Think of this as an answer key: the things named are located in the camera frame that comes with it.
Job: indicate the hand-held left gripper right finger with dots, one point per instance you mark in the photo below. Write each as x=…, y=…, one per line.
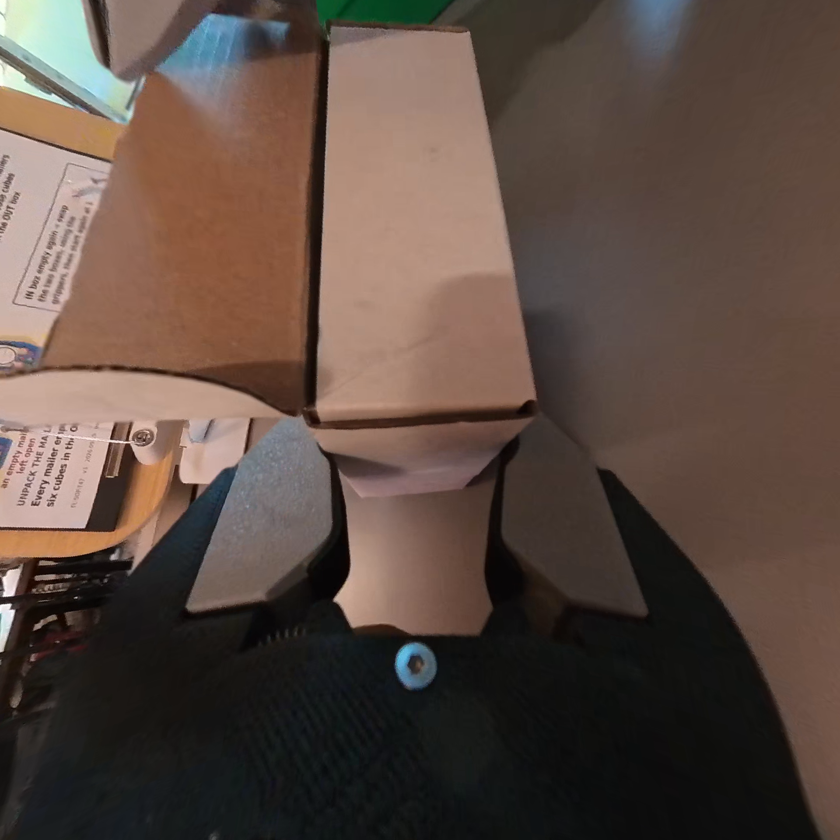
x=571, y=538

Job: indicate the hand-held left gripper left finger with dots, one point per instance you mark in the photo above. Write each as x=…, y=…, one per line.
x=262, y=525

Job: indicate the white mailer box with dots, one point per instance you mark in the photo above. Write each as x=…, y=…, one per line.
x=420, y=229

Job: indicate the green plastic bin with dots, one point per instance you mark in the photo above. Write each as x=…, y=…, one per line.
x=367, y=10

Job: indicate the printed instruction sheet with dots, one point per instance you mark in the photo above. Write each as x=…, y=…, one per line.
x=39, y=229

